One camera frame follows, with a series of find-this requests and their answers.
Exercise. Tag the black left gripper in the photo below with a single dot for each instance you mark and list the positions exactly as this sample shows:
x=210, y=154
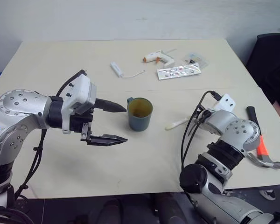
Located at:
x=80, y=122

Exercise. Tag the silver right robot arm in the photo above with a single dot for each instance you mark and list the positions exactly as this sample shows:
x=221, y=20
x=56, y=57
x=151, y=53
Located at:
x=242, y=133

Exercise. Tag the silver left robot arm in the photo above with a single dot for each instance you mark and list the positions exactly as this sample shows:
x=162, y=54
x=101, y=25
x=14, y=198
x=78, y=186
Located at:
x=21, y=105

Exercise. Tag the teal mug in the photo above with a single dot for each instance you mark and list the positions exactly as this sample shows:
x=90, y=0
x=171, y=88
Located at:
x=138, y=122

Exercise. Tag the white hot glue gun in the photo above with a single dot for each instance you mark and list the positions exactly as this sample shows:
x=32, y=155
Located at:
x=157, y=56

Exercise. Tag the clear plastic bag with cards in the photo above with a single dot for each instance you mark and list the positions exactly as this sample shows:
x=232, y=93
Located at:
x=197, y=60

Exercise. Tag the black chair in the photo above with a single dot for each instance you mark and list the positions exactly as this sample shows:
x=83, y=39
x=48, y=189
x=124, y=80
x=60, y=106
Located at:
x=266, y=53

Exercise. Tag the white and black shoe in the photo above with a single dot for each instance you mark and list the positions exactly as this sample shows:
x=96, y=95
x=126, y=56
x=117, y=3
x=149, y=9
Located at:
x=268, y=194

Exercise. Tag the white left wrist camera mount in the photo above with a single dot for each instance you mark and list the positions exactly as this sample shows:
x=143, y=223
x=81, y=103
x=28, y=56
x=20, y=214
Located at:
x=80, y=91

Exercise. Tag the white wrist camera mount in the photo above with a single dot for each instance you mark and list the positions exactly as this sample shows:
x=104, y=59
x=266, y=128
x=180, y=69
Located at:
x=226, y=101
x=80, y=91

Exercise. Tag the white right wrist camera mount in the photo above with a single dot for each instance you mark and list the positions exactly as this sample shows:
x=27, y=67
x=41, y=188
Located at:
x=226, y=101

